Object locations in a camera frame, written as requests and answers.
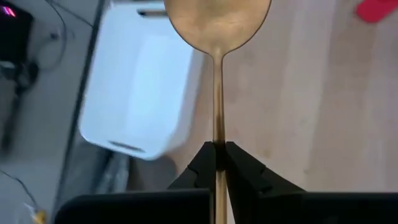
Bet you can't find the red silicone spoon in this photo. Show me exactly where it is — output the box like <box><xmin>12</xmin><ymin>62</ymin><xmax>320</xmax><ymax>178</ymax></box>
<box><xmin>354</xmin><ymin>0</ymin><xmax>398</xmax><ymax>24</ymax></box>

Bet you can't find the white plastic bin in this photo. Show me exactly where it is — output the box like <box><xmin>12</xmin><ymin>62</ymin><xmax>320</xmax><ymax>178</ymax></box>
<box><xmin>78</xmin><ymin>0</ymin><xmax>206</xmax><ymax>162</ymax></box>

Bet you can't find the yellow cord with plug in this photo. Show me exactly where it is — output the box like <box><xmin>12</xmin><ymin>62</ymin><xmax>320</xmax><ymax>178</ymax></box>
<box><xmin>23</xmin><ymin>202</ymin><xmax>48</xmax><ymax>224</ymax></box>

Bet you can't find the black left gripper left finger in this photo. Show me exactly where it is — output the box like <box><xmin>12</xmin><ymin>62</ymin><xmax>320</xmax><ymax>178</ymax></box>
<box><xmin>55</xmin><ymin>141</ymin><xmax>218</xmax><ymax>224</ymax></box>

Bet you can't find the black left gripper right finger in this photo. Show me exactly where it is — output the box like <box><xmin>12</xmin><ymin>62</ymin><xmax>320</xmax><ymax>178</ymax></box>
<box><xmin>225</xmin><ymin>141</ymin><xmax>398</xmax><ymax>224</ymax></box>

